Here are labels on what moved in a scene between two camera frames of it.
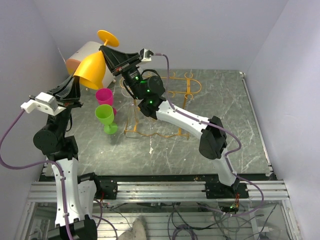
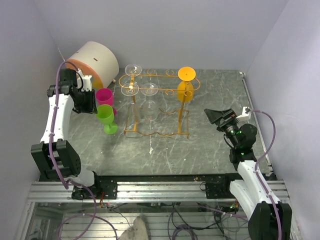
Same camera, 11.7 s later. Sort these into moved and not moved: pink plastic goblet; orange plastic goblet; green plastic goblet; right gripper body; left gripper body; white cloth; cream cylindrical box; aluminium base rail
Moved: right gripper body; orange plastic goblet; left gripper body
Not moved: pink plastic goblet; white cloth; green plastic goblet; cream cylindrical box; aluminium base rail
